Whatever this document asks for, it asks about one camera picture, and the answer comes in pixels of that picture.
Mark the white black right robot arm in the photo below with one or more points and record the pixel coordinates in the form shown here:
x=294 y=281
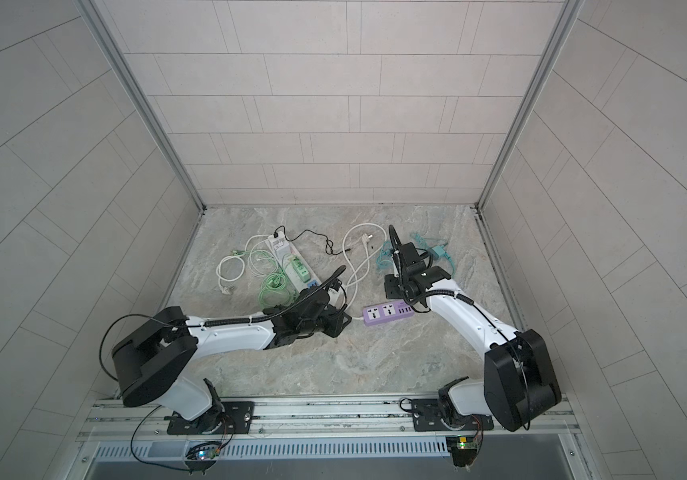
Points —
x=518 y=381

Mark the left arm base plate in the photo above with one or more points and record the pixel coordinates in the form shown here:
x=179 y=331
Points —
x=235 y=414

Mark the purple power strip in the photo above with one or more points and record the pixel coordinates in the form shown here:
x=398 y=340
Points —
x=387 y=312

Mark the white multicolour power strip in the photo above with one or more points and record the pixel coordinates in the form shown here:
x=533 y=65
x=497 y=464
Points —
x=290 y=259

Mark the circuit board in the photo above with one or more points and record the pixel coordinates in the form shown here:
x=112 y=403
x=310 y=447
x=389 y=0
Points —
x=463 y=450
x=207 y=451

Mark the light green cube charger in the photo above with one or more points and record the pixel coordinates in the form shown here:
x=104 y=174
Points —
x=297 y=264

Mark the light green charger block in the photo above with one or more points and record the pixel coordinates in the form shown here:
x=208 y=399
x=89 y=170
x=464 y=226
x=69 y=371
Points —
x=304 y=274

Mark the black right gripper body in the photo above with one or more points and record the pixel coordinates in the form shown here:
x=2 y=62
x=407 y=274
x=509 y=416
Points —
x=395 y=287

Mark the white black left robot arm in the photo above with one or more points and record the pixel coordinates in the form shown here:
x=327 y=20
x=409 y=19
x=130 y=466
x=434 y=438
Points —
x=151 y=362

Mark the left circuit board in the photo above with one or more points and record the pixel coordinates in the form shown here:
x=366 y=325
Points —
x=207 y=451

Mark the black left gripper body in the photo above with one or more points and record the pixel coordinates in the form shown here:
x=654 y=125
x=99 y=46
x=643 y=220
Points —
x=330 y=325

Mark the white square charger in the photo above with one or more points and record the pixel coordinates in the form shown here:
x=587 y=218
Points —
x=284 y=252

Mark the right circuit board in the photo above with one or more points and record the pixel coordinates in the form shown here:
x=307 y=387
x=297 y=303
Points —
x=463 y=450

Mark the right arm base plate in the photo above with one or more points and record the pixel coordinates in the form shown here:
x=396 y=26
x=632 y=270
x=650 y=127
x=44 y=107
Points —
x=427 y=417

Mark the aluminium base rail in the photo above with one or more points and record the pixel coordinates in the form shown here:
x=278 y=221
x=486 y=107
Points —
x=311 y=416

